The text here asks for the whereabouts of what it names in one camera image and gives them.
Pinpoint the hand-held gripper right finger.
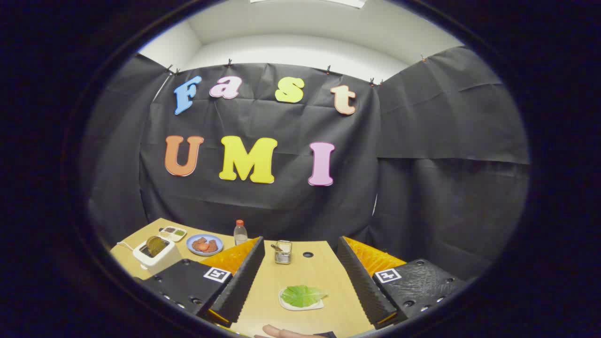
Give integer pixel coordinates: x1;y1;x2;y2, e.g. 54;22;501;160
336;236;468;329

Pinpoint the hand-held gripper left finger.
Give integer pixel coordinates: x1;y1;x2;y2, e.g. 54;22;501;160
134;236;266;328

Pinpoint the green lettuce leaf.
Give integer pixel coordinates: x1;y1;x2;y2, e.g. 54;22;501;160
281;285;328;308

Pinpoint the brown toast slice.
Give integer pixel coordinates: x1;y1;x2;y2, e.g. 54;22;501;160
146;236;169;257

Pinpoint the white square plate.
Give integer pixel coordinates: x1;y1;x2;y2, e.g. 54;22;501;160
279;287;324;311

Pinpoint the blue round plate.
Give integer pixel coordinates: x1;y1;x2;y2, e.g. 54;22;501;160
186;234;224;256

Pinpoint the white seasoning tray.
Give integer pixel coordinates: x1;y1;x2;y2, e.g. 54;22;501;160
159;226;187;242

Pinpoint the white toaster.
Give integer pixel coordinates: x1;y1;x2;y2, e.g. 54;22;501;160
133;236;183;276

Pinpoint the white ceiling light panel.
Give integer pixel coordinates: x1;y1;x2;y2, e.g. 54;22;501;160
249;0;367;9

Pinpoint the metal wire basket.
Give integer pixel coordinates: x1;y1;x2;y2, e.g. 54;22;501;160
271;240;293;265

